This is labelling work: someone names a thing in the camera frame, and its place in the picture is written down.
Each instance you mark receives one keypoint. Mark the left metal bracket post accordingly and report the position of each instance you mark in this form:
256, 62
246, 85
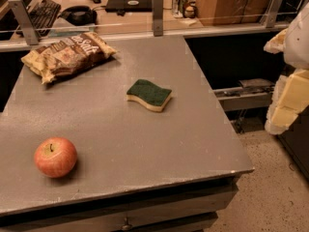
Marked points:
28, 30

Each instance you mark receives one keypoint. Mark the metal bracket post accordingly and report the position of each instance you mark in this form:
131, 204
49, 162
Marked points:
28, 30
157, 6
271, 13

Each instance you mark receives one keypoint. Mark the grey table drawer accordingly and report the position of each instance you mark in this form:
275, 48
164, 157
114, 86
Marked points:
185, 208

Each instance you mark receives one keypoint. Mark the small round jar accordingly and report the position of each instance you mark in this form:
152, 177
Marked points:
189, 12

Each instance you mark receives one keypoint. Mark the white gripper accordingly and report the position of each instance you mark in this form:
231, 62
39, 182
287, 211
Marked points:
298, 43

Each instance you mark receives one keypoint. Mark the red apple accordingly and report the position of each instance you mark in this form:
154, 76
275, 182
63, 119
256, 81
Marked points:
55, 157

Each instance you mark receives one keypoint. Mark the black laptop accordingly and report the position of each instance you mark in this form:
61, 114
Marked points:
128, 6

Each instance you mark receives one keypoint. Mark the black headphones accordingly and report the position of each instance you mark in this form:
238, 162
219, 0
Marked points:
79, 15

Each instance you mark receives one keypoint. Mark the green and yellow sponge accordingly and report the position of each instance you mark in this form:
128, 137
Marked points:
149, 95

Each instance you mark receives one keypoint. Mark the black keyboard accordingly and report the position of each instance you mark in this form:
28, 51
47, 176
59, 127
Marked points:
43, 16

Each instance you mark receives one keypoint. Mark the right metal bracket post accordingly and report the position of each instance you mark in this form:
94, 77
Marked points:
271, 13

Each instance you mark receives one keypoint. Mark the grey metal shelf rail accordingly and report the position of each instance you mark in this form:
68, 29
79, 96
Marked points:
251, 93

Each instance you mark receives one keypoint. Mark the middle metal bracket post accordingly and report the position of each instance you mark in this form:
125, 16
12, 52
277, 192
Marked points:
157, 6

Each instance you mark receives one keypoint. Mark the wooden cabinet box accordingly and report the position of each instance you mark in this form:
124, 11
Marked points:
224, 12

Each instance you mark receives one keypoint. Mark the brown chip bag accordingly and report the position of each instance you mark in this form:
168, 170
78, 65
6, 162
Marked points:
68, 56

